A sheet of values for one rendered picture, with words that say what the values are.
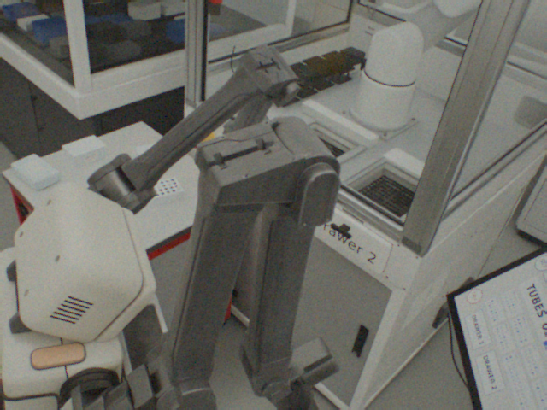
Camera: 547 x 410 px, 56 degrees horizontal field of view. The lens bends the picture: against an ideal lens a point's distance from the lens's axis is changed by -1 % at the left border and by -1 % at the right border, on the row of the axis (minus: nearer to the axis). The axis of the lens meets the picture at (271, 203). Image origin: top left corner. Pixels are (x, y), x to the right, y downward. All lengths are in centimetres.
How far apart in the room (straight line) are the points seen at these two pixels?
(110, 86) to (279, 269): 166
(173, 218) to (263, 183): 125
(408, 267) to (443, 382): 102
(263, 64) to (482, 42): 47
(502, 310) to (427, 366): 123
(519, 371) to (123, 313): 78
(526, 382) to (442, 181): 49
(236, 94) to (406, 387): 170
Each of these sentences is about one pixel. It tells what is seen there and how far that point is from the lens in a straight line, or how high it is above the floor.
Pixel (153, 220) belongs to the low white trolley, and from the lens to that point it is 173.
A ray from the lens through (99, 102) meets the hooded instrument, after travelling 219.
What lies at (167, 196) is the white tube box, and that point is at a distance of 177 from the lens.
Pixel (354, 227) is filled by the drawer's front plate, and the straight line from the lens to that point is 154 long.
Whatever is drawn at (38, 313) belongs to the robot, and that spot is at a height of 131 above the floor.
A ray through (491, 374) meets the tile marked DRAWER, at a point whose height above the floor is 100.
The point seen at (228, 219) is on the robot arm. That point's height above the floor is 156.
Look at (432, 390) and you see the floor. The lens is 241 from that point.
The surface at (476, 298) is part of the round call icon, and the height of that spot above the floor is 102.
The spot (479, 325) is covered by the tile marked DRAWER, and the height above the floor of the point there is 101.
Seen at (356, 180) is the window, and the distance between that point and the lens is 151.
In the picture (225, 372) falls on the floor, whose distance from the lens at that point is 226.
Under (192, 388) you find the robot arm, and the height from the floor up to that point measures 130.
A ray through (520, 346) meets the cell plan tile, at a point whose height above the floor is 106.
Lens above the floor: 190
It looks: 39 degrees down
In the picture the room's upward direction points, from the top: 8 degrees clockwise
